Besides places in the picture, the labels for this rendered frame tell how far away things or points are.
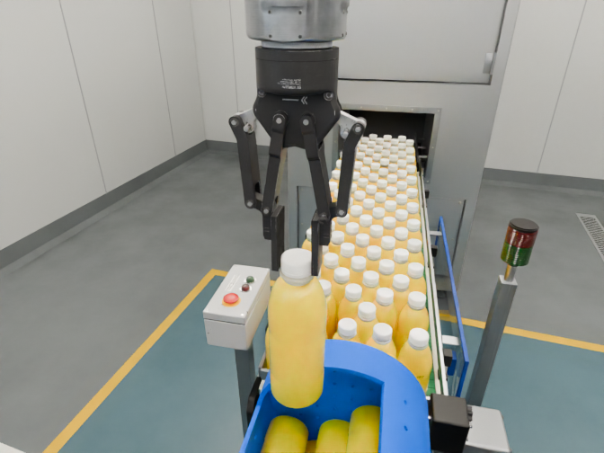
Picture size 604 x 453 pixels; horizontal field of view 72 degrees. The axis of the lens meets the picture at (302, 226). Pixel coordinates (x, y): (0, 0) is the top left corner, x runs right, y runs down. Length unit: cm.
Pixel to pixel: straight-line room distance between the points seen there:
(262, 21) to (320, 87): 7
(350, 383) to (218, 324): 37
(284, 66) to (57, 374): 240
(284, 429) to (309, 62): 59
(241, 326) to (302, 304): 50
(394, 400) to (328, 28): 49
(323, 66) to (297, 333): 29
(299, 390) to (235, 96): 492
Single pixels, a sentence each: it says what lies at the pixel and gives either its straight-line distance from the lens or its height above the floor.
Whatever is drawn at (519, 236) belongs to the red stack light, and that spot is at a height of 124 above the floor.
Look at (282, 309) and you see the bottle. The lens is 48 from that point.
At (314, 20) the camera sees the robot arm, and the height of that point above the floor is 170.
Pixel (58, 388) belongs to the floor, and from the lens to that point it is 256.
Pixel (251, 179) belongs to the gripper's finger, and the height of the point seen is 155.
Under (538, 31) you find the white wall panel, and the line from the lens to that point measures 474.
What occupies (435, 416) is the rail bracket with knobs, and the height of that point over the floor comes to 100.
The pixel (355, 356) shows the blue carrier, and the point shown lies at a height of 123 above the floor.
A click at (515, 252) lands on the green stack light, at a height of 120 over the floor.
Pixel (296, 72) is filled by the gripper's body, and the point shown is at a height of 166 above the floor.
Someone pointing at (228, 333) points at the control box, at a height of 105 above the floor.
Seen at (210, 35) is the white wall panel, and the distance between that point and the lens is 538.
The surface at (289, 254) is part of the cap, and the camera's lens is 48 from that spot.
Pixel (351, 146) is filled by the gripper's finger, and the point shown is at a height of 159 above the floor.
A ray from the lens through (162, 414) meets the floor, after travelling 224.
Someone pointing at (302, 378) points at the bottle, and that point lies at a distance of 54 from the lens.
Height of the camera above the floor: 171
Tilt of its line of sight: 28 degrees down
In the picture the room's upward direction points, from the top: straight up
